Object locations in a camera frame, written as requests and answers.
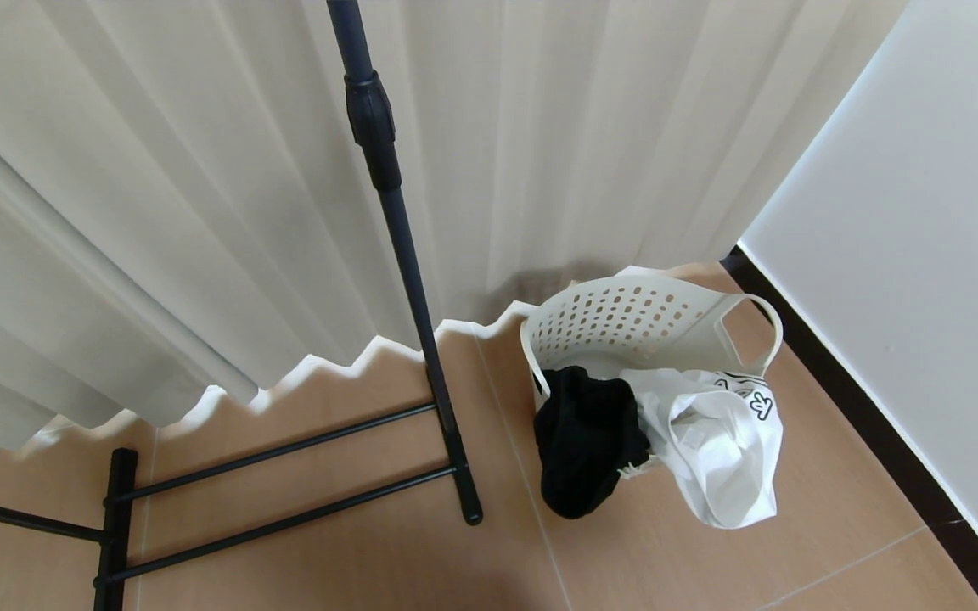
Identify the white printed garment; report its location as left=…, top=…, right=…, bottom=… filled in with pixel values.
left=619, top=367, right=784, bottom=530

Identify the beige curtain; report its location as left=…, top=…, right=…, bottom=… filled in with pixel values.
left=0, top=0, right=910, bottom=451

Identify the black garment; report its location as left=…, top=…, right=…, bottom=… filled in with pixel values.
left=532, top=366, right=651, bottom=520

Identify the black clothes rack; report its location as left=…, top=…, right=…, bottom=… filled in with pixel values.
left=0, top=0, right=483, bottom=611

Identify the white laundry basket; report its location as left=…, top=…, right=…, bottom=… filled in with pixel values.
left=520, top=270, right=784, bottom=476

